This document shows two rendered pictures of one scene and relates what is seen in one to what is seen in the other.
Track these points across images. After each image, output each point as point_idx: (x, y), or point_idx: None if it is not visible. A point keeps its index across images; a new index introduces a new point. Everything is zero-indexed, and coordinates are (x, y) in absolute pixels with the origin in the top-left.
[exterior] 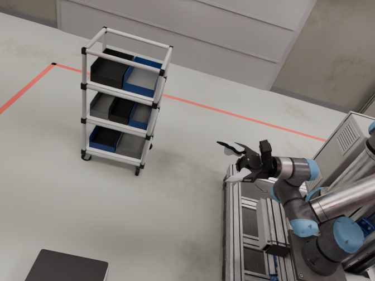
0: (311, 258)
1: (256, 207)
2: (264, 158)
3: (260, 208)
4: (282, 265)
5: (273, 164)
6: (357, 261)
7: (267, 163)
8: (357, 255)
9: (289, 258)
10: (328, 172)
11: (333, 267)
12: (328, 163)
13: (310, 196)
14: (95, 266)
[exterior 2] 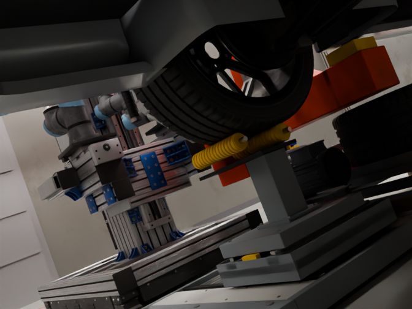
0: (73, 137)
1: (41, 198)
2: None
3: (40, 187)
4: (84, 185)
5: None
6: (129, 144)
7: None
8: (117, 134)
9: (79, 171)
10: (66, 137)
11: (89, 127)
12: (63, 135)
13: (43, 124)
14: None
